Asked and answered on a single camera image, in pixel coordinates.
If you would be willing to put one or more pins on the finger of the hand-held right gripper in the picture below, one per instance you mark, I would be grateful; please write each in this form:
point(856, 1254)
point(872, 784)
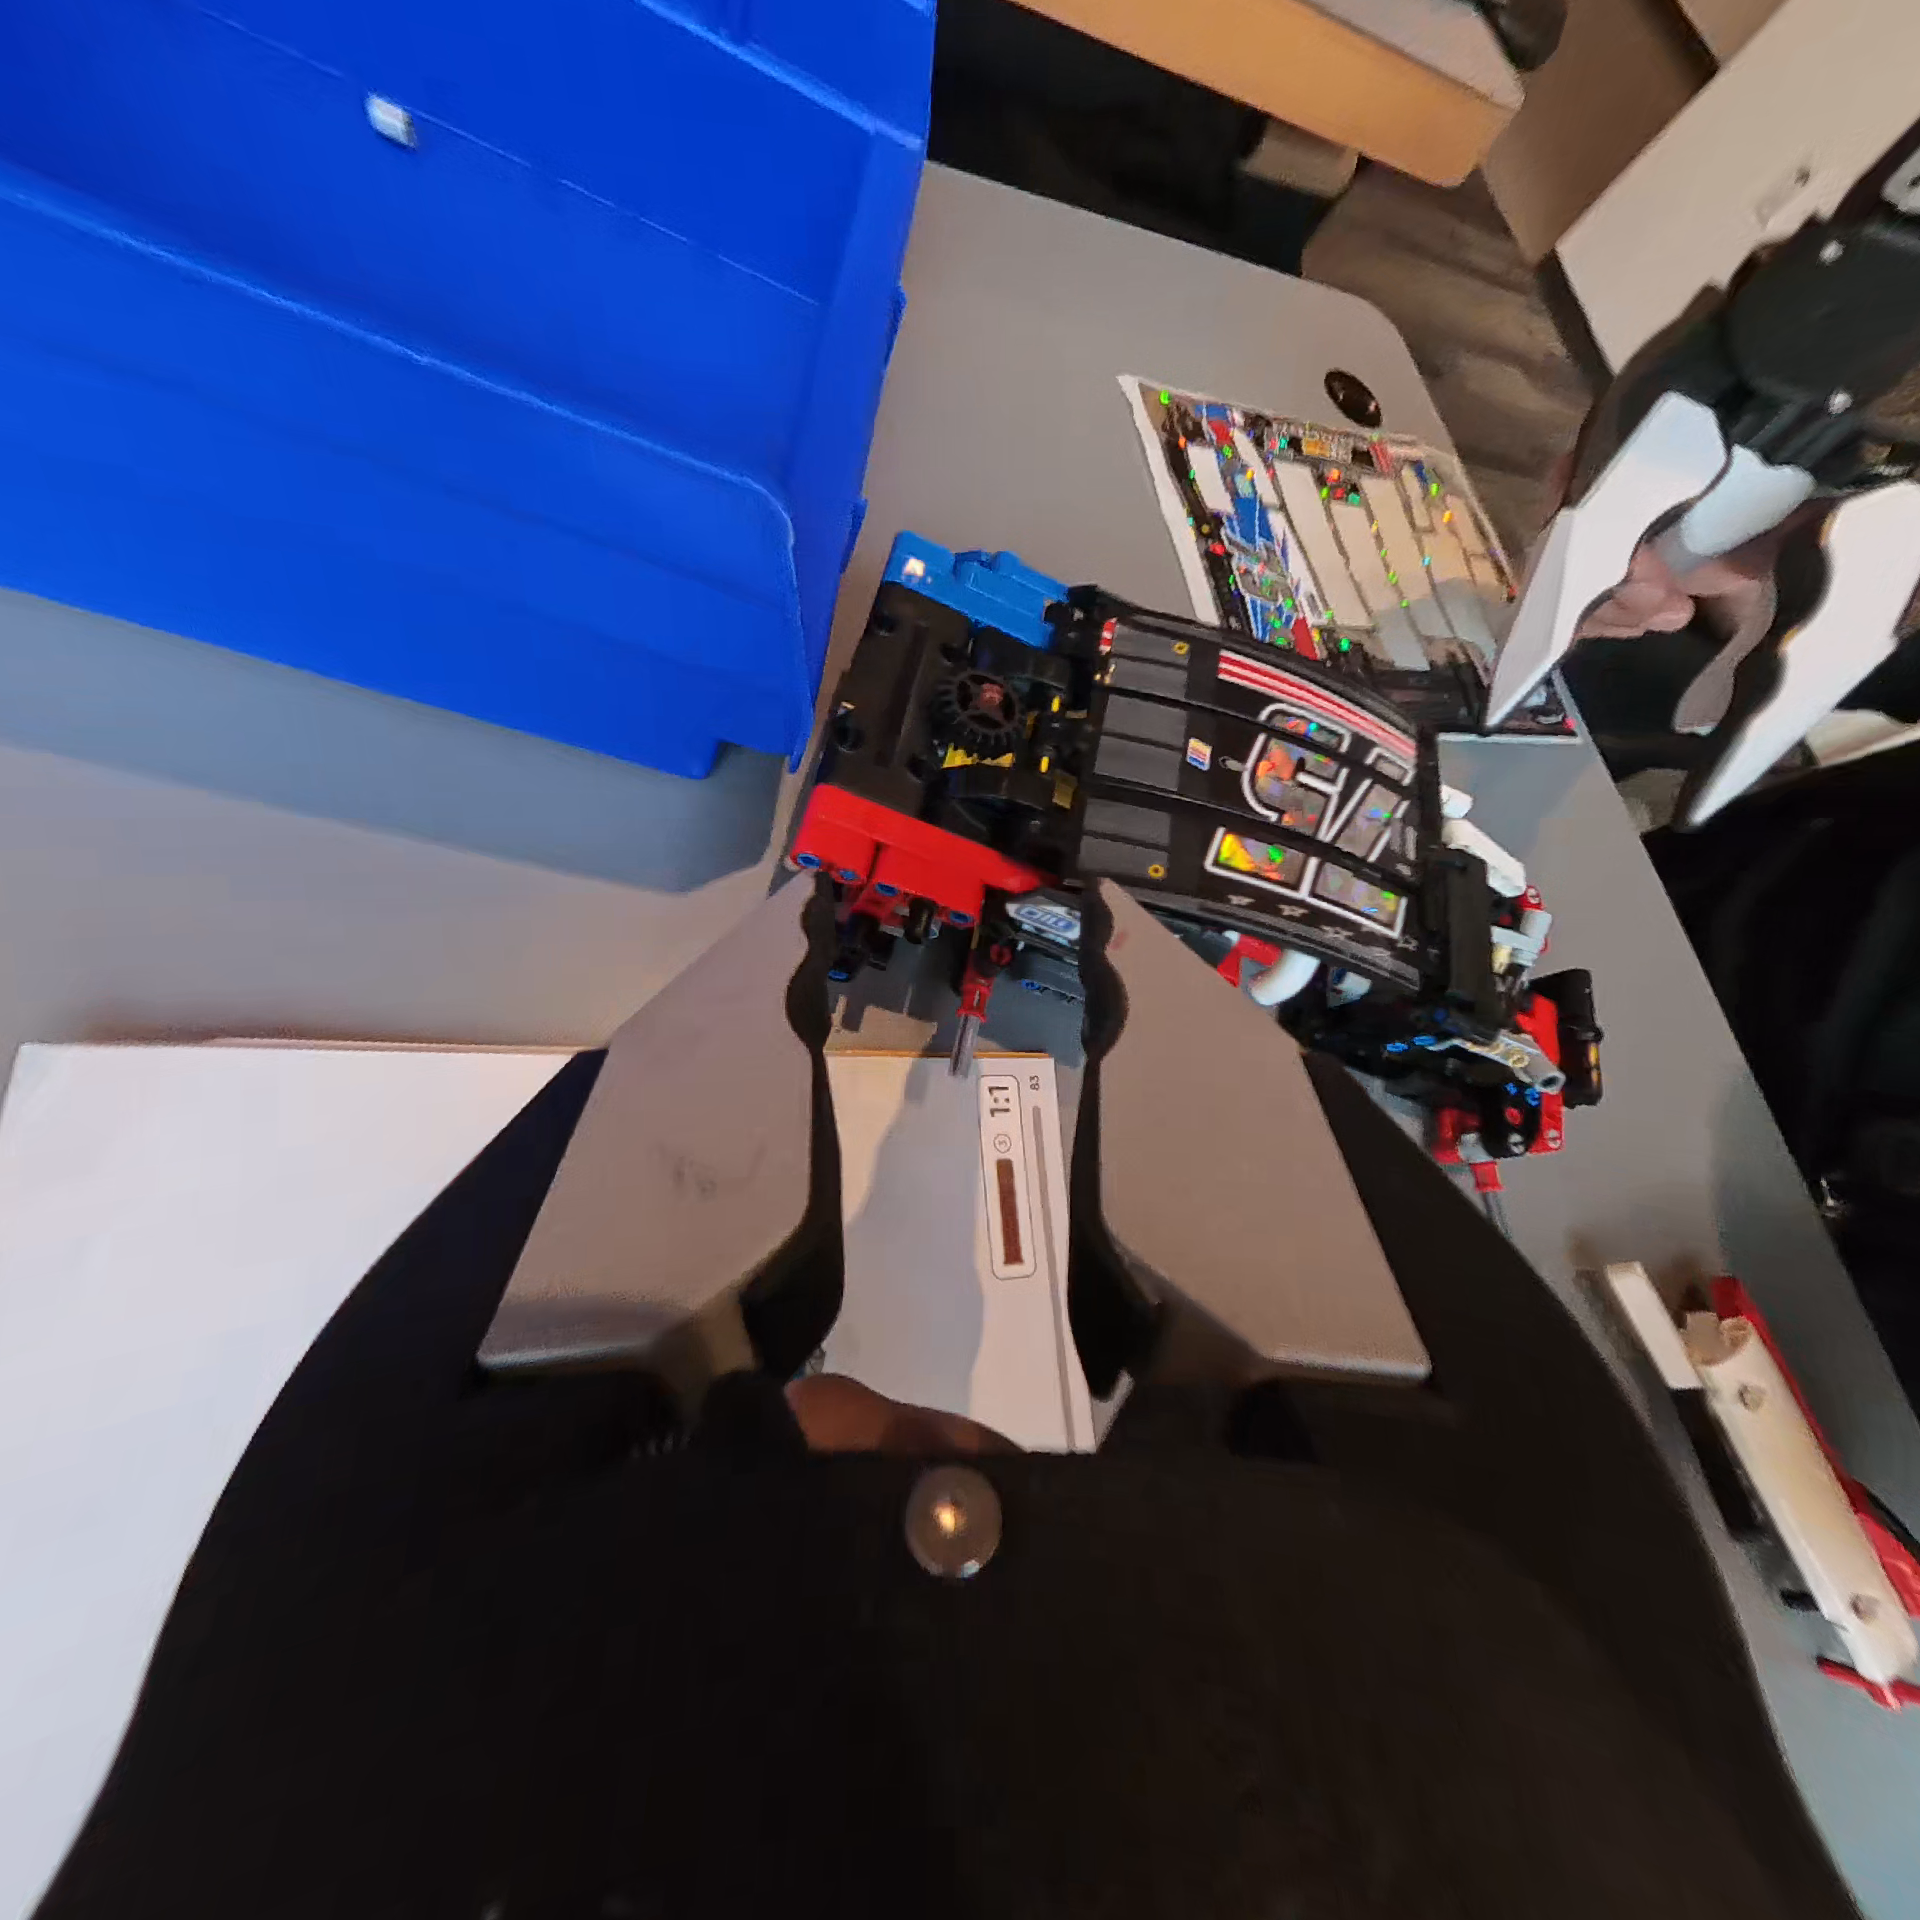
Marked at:
point(1859, 599)
point(1603, 541)

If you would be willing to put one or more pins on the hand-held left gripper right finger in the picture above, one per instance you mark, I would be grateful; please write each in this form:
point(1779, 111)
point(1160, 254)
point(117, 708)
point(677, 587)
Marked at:
point(1261, 1198)

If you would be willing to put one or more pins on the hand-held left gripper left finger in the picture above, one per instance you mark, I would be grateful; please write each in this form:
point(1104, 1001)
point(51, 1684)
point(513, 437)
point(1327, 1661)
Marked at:
point(673, 1170)

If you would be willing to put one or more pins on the toy brick car model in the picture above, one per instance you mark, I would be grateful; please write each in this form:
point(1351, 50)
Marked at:
point(1273, 783)

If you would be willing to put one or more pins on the instruction booklet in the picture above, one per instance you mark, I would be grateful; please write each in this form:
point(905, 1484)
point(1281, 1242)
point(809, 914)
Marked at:
point(226, 1276)

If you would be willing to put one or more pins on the red white brick side panel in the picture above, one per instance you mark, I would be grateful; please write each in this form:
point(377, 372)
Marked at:
point(1783, 1469)

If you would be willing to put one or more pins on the grey desk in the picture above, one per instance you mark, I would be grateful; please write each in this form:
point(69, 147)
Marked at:
point(1050, 378)

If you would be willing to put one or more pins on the person's right hand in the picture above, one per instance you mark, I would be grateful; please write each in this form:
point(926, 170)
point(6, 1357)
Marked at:
point(1665, 599)

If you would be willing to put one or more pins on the white cardboard box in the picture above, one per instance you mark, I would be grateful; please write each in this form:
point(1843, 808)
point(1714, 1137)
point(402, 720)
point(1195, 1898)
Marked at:
point(1695, 163)

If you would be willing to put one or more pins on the sticker sheet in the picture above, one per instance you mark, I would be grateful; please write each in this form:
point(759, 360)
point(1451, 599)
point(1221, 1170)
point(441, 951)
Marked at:
point(1396, 524)

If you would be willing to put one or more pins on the person's legs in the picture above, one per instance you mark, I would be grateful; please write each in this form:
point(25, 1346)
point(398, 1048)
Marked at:
point(1801, 974)

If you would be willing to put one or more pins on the wooden table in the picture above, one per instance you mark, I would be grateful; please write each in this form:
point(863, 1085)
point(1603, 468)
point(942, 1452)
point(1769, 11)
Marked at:
point(1319, 77)

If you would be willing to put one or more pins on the blue plastic bin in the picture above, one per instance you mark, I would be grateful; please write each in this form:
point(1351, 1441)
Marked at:
point(452, 378)

